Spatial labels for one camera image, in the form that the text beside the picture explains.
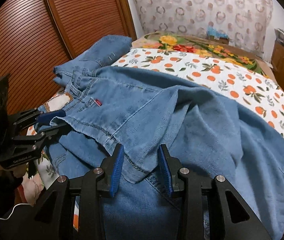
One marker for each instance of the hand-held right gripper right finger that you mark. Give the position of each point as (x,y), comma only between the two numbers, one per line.
(165,170)

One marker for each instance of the wooden slatted wardrobe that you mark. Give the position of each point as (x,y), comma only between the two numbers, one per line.
(44,35)

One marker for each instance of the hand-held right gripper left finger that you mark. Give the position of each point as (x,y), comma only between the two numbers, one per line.
(117,170)

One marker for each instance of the person's left forearm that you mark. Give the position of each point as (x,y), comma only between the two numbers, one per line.
(4,220)

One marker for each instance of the orange print bed sheet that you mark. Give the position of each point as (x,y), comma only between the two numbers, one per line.
(206,70)

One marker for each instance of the blue denim pants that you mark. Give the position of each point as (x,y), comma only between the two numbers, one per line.
(102,52)
(181,120)

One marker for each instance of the blue plastic bag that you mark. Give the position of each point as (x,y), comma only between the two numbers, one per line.
(215,31)

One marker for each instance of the circle print curtain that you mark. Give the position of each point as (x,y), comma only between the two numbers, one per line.
(201,7)

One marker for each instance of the person's left hand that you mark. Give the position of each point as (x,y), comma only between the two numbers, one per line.
(32,190)

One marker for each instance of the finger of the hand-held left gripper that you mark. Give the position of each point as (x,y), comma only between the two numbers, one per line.
(49,116)
(49,132)

